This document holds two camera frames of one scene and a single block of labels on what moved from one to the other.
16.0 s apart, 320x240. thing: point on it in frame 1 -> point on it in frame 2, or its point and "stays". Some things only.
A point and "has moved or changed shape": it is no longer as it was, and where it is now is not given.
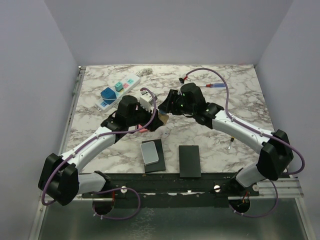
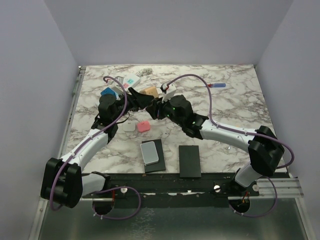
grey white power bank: (149, 153) stays
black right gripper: (169, 105) -> (154, 108)
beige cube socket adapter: (163, 118) has moved or changed shape
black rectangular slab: (189, 161) stays
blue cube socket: (109, 93) stays
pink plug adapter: (144, 130) stays
